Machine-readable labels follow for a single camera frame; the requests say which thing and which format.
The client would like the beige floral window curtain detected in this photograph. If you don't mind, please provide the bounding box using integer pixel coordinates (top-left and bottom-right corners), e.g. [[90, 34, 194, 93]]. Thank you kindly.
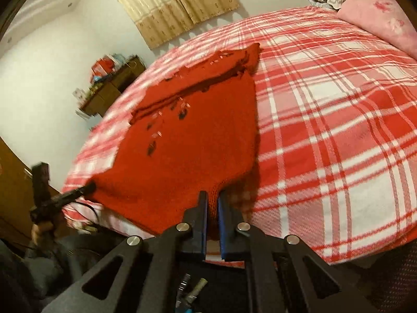
[[102, 0, 241, 50]]

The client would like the red plaid bed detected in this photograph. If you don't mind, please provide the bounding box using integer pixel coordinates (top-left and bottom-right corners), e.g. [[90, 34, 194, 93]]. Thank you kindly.
[[61, 5, 417, 267]]

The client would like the black cable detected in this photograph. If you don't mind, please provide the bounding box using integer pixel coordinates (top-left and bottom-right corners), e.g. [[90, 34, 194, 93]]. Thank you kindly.
[[68, 200, 100, 226]]

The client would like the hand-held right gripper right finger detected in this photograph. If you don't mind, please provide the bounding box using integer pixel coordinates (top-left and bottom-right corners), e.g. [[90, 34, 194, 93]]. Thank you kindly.
[[217, 197, 379, 313]]

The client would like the pink floral pillow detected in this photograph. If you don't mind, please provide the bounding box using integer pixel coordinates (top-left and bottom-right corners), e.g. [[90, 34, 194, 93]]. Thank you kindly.
[[337, 0, 417, 57]]

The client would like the red gift bag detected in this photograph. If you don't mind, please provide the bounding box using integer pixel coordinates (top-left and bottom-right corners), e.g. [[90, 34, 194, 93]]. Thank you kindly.
[[91, 58, 115, 76]]

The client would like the brown wooden cabinet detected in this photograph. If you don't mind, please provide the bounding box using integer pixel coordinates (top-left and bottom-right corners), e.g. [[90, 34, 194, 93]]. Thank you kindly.
[[0, 136, 37, 246]]

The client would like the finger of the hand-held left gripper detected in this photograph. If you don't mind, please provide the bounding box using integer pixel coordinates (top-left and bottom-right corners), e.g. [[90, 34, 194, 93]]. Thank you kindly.
[[51, 183, 97, 206]]

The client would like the person's left hand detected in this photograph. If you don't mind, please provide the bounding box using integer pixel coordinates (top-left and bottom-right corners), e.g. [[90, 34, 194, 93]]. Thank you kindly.
[[30, 220, 57, 241]]

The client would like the red embroidered knit sweater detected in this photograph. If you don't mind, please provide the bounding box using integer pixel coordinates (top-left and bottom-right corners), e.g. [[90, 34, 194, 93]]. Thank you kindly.
[[87, 42, 262, 236]]

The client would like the brown wooden desk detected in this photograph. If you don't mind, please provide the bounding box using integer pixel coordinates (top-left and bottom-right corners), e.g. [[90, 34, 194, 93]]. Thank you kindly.
[[80, 55, 147, 117]]

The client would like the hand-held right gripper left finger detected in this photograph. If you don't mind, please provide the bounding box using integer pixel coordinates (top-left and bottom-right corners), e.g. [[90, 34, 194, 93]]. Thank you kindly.
[[41, 191, 209, 313]]

